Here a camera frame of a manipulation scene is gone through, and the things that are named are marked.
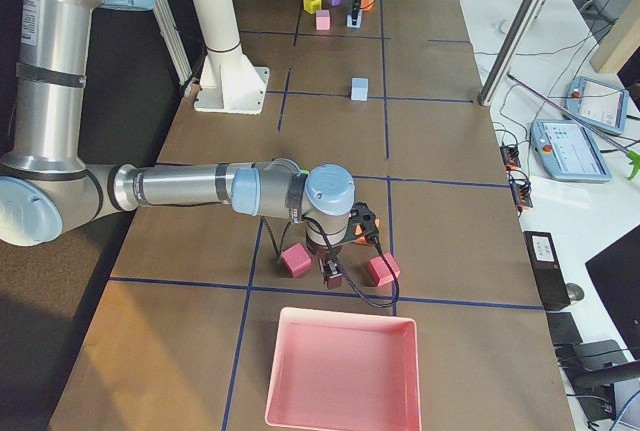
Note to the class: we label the light blue block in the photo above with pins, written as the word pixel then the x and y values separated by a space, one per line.
pixel 352 27
pixel 359 89

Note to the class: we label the pink foam block left side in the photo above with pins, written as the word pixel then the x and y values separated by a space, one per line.
pixel 323 20

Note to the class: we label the crimson foam block near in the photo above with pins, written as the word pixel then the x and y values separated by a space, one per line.
pixel 296 260

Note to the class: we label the crimson foam block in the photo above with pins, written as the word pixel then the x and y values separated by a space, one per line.
pixel 383 269
pixel 296 260

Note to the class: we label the orange foam block right side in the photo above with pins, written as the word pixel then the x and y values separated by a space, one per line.
pixel 367 233

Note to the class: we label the yellow foam block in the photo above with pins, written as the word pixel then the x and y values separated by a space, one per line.
pixel 312 6

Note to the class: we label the crimson foam block far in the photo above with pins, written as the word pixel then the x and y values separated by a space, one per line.
pixel 383 269

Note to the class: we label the red plastic bin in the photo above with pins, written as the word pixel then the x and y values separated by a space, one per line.
pixel 344 371

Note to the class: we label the black power strip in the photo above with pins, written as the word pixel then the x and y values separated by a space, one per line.
pixel 518 180

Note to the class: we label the black box with label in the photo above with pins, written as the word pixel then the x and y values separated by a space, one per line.
pixel 546 269

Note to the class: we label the teach pendant near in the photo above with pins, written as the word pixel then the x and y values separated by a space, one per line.
pixel 568 152

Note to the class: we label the teach pendant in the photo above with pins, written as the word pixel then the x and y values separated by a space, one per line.
pixel 568 152
pixel 602 105

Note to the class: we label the teach pendant far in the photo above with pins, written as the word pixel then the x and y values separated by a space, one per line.
pixel 602 105

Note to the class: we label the wooden board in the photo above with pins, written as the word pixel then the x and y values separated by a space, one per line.
pixel 621 42

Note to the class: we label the dark monitor screen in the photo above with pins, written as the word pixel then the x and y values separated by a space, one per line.
pixel 614 272

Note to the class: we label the reacher grabber stick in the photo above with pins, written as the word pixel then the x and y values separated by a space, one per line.
pixel 634 158

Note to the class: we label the aluminium frame post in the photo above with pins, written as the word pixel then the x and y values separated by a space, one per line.
pixel 528 9

